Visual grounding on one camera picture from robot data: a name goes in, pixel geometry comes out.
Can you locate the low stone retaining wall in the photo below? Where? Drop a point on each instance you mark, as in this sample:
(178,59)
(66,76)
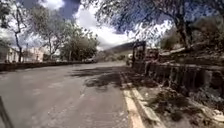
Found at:
(180,75)

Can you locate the large tree with dark trunk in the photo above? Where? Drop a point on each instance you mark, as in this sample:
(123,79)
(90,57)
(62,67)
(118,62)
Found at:
(181,30)

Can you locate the bare thin tree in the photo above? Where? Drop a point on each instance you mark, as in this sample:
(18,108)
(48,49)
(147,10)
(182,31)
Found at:
(18,40)

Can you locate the vehicle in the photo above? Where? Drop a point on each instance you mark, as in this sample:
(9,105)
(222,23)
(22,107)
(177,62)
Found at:
(90,60)

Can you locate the low roadside wall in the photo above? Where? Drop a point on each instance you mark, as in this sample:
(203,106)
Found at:
(30,65)

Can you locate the pale building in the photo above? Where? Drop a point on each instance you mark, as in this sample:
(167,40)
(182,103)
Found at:
(26,54)

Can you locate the leafy green tree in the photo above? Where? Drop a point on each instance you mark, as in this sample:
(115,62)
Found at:
(78,43)

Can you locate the bushy hillside slope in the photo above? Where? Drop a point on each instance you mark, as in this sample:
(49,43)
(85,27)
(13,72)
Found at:
(196,40)

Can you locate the distant hill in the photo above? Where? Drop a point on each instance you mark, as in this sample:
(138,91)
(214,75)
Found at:
(118,48)

